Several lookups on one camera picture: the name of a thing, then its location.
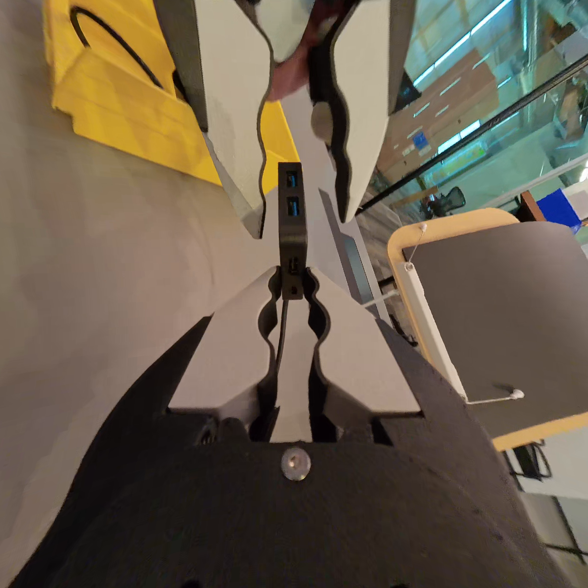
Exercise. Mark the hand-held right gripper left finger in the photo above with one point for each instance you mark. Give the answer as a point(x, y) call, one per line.
point(220, 367)

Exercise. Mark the person's left hand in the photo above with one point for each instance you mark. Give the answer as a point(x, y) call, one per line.
point(291, 76)

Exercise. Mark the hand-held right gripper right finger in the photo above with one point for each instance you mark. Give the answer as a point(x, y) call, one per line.
point(363, 367)

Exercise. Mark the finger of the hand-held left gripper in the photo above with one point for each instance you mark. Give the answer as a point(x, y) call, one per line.
point(229, 92)
point(367, 92)

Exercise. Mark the black square hub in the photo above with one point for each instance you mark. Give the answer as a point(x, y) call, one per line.
point(291, 229)

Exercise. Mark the black office chair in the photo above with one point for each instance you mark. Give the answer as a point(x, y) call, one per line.
point(452, 197)

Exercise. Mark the blue jacket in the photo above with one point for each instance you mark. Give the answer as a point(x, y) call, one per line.
point(558, 206)

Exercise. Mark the cardboard boxes on cart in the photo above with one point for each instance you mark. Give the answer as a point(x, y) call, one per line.
point(459, 92)

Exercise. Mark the yellow plastic bin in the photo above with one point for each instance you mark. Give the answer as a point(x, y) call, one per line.
point(115, 115)

